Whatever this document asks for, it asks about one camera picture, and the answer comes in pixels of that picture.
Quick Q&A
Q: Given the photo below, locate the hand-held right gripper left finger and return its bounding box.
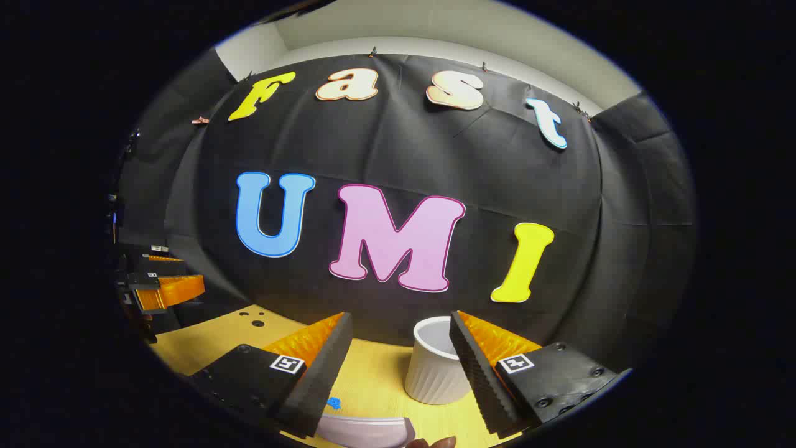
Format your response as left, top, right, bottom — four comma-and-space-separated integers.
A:
190, 312, 354, 438

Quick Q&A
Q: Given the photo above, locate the black backdrop cloth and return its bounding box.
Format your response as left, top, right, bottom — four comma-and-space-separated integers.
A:
115, 53, 697, 374

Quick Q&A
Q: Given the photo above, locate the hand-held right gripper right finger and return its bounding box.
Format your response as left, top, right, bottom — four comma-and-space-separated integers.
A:
449, 310, 632, 438

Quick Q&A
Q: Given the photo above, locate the yellow wooden desktop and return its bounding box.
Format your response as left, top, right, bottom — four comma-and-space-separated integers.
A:
152, 304, 523, 448

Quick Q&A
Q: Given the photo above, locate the white ribbed garbage bin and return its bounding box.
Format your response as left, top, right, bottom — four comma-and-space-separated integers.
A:
404, 316, 473, 405

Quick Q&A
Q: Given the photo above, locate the lilac plastic dustpan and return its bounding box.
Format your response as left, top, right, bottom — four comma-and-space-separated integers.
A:
316, 414, 416, 448

